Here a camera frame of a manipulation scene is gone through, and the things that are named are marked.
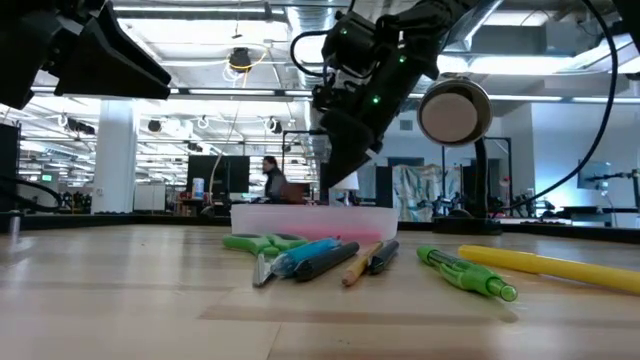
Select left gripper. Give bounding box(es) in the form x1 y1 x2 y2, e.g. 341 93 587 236
0 0 172 109

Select blue pen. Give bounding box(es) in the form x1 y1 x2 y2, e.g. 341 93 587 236
269 236 345 280

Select black desk lamp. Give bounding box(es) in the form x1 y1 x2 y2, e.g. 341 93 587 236
416 76 504 237

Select person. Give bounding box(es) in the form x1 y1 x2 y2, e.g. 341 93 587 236
262 155 290 205

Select green clear pen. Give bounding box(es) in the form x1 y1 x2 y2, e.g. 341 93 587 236
416 244 520 303

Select marbled patterned sheet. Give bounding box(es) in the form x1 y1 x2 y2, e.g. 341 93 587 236
392 164 464 222

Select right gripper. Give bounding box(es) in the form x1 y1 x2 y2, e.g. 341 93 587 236
312 9 437 190

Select yellow wooden pencil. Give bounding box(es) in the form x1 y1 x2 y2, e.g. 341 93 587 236
341 240 386 288

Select yellow highlighter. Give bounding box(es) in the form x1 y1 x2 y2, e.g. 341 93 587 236
457 244 640 296

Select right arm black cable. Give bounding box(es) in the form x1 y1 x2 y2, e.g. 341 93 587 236
502 0 620 211

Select white table lamp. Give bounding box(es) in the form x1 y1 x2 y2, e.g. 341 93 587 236
333 169 361 207

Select black pen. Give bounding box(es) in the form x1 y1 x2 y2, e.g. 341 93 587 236
293 241 361 283
368 239 401 275

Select white column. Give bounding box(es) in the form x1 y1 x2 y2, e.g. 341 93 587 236
91 99 140 215

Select black aluminium table frame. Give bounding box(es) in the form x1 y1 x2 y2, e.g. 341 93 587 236
0 212 640 246

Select clear pink-lidded supply box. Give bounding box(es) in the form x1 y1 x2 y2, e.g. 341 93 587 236
229 203 400 245

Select green scissors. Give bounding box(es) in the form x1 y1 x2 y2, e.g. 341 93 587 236
222 232 310 289

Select black computer monitor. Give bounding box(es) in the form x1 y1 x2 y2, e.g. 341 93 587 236
186 154 251 197

